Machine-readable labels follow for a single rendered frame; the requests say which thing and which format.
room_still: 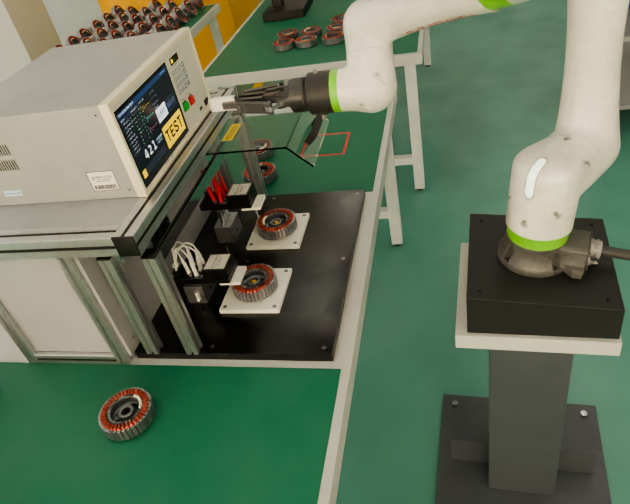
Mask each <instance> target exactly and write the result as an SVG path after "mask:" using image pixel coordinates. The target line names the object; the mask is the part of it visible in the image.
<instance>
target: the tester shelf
mask: <svg viewBox="0 0 630 504"><path fill-rule="evenodd" d="M209 93H210V96H211V98H214V97H222V96H231V95H237V93H236V90H235V87H234V88H226V89H218V90H209ZM233 111H234V110H228V111H219V112H211V109H210V111H209V112H208V114H207V115H206V116H205V118H204V119H203V121H202V122H201V123H200V125H199V126H198V128H197V129H196V130H195V132H194V133H193V134H192V136H191V137H190V139H189V140H188V141H187V143H186V144H185V146H184V147H183V148H182V150H181V151H180V153H179V154H178V155H177V157H176V158H175V160H174V161H173V162H172V164H171V165H170V167H169V168H168V169H167V171H166V172H165V174H164V175H163V176H162V178H161V179H160V180H159V182H158V183H157V185H156V186H155V187H154V189H153V190H152V192H151V193H150V194H149V196H148V197H140V198H139V197H128V198H112V199H97V200H81V201H66V202H50V203H34V204H19V205H3V206H0V260H25V259H54V258H82V257H111V256H120V257H121V256H141V254H142V252H143V250H144V249H145V247H146V246H147V244H148V243H149V241H150V240H151V238H152V236H153V235H154V233H155V232H156V230H157V229H158V227H159V226H160V224H161V222H162V221H163V219H164V218H165V216H166V215H167V213H168V212H169V210H170V209H171V207H172V205H173V204H174V202H175V201H176V199H177V198H178V196H179V195H180V193H181V191H182V190H183V188H184V187H185V185H186V184H187V182H188V181H189V179H190V177H191V176H192V174H193V173H194V171H195V170H196V168H197V167H198V165H199V164H200V162H201V160H202V159H203V157H204V156H205V154H206V153H207V151H208V150H209V148H210V146H211V145H212V143H213V142H214V140H215V139H216V137H217V136H218V134H219V132H220V131H221V129H222V128H223V126H224V125H225V123H226V122H227V120H228V118H229V117H230V115H231V114H232V112H233Z"/></svg>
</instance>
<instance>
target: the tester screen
mask: <svg viewBox="0 0 630 504"><path fill-rule="evenodd" d="M172 91H173V88H172V86H171V83H170V80H169V77H168V74H167V71H166V68H165V67H164V68H163V69H162V70H161V71H160V72H159V73H158V74H157V75H156V76H155V77H154V78H153V79H152V80H151V81H150V82H149V83H148V84H147V85H146V86H145V87H144V88H143V89H142V90H141V91H140V92H139V93H138V94H137V95H136V96H135V97H134V98H133V99H132V100H131V101H130V102H129V103H128V104H127V105H126V106H125V107H124V108H123V109H122V110H121V111H120V112H119V113H118V114H117V115H116V116H117V119H118V121H119V123H120V126H121V128H122V130H123V133H124V135H125V137H126V140H127V142H128V144H129V147H130V149H131V151H132V154H133V156H134V158H135V161H136V163H137V165H138V168H139V170H140V172H141V175H142V177H143V179H144V182H145V184H147V182H148V181H149V180H150V178H151V177H152V176H153V174H154V173H155V171H156V170H157V169H158V167H159V166H160V165H161V163H162V162H163V161H164V159H165V158H166V157H167V155H168V154H169V153H170V151H171V150H172V149H173V147H174V146H175V145H176V143H177V142H178V141H179V139H180V138H181V137H182V135H183V134H184V133H185V131H186V130H187V128H185V129H184V131H183V132H182V133H181V135H180V136H179V137H178V139H177V140H176V141H175V143H174V144H173V145H172V147H171V148H170V149H169V147H168V144H167V141H166V139H165V136H164V134H163V131H162V128H163V127H164V126H165V124H166V123H167V122H168V121H169V120H170V118H171V117H172V116H173V115H174V113H175V112H176V111H177V110H178V109H180V108H179V105H178V103H177V104H176V105H175V106H174V108H173V109H172V110H171V111H170V112H169V114H168V115H167V116H166V117H165V118H164V120H163V121H162V122H161V123H160V122H159V120H158V117H157V115H156V112H155V110H156V109H157V108H158V107H159V106H160V105H161V104H162V102H163V101H164V100H165V99H166V98H167V97H168V96H169V95H170V93H171V92H172ZM173 93H174V91H173ZM153 138H155V141H156V143H157V146H158V149H157V150H156V151H155V152H154V154H153V155H152V156H151V157H150V159H149V160H148V161H146V158H145V156H144V153H143V151H144V149H145V148H146V147H147V146H148V145H149V143H150V142H151V141H152V140H153ZM164 144H165V146H166V148H167V151H166V152H165V154H164V155H163V156H162V158H161V159H160V160H159V162H158V163H157V164H156V166H155V167H154V168H153V170H152V171H151V172H150V174H149V175H148V176H147V178H146V179H145V177H144V175H143V173H142V172H143V171H144V170H145V168H146V167H147V166H148V165H149V163H150V162H151V161H152V159H153V158H154V157H155V156H156V154H157V153H158V152H159V150H160V149H161V148H162V146H163V145H164Z"/></svg>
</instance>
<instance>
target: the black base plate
mask: <svg viewBox="0 0 630 504"><path fill-rule="evenodd" d="M364 200H365V190H349V191H333V192H316V193H300V194H283V195H267V196H266V200H264V203H263V205H262V207H261V210H257V211H258V214H259V216H260V215H262V214H264V213H265V212H268V211H269V210H270V211H271V210H272V209H273V210H274V209H278V208H285V209H289V210H291V211H293V212H294V213H309V215H310V217H309V220H308V223H307V226H306V230H305V233H304V236H303V239H302V242H301V246H300V248H299V249H273V250H247V249H246V246H247V244H248V241H249V239H250V237H251V234H252V232H253V230H254V227H255V225H256V220H257V217H256V214H255V210H248V211H242V209H228V211H229V212H238V214H239V217H240V221H241V224H242V229H241V231H240V233H239V236H238V238H237V240H236V242H235V243H219V241H218V239H217V236H216V233H215V230H214V226H215V225H216V223H217V221H218V219H219V216H218V213H217V210H212V211H211V213H210V215H209V217H208V218H207V220H206V222H205V224H204V226H203V228H202V229H201V231H200V233H199V235H198V237H197V239H196V241H195V242H194V244H193V245H194V246H195V247H196V248H197V250H198V251H199V252H200V253H201V255H202V257H203V259H204V260H207V258H208V256H209V254H223V253H226V252H225V249H224V246H225V245H226V246H227V248H228V251H229V253H233V255H234V258H235V259H236V260H237V263H238V266H248V265H249V266H250V265H252V264H253V265H254V264H267V265H269V266H271V267H272V268H292V274H291V277H290V281H289V284H288V287H287V290H286V293H285V297H284V300H283V303H282V306H281V309H280V313H222V314H221V313H220V311H219V309H220V307H221V304H222V302H223V300H224V297H225V295H226V293H227V290H228V288H229V286H230V285H220V284H216V286H215V288H214V290H213V293H212V295H211V297H210V299H209V301H208V303H190V302H189V300H188V298H187V295H186V293H185V291H184V289H183V286H184V284H176V286H177V289H178V291H179V293H180V295H181V297H182V300H183V302H184V304H185V306H186V309H187V311H188V313H189V315H190V318H191V320H192V322H193V324H194V326H195V329H196V331H197V333H198V335H199V338H200V340H201V342H202V344H203V346H202V348H199V349H200V353H199V355H194V353H193V352H192V354H191V355H187V354H186V351H185V349H184V347H183V345H182V343H181V341H180V339H179V337H178V335H177V333H176V331H175V329H174V326H173V324H172V322H171V320H170V318H169V316H168V314H167V312H166V310H165V308H164V306H163V304H162V303H161V305H160V307H159V308H158V310H157V312H156V314H155V316H154V318H153V319H152V321H151V322H152V323H153V325H154V327H155V329H156V331H157V333H158V335H159V337H160V339H161V341H162V343H163V347H162V348H159V349H160V353H159V354H154V353H153V352H152V354H147V352H146V350H145V349H144V347H143V345H142V343H141V341H140V343H139V345H138V347H137V349H136V351H135V354H136V355H137V357H138V358H156V359H217V360H277V361H333V360H334V355H335V350H336V345H337V340H338V335H339V329H340V324H341V319H342V314H343V309H344V304H345V298H346V293H347V288H348V283H349V278H350V273H351V267H352V262H353V257H354V252H355V247H356V242H357V236H358V231H359V226H360V221H361V216H362V211H363V205H364Z"/></svg>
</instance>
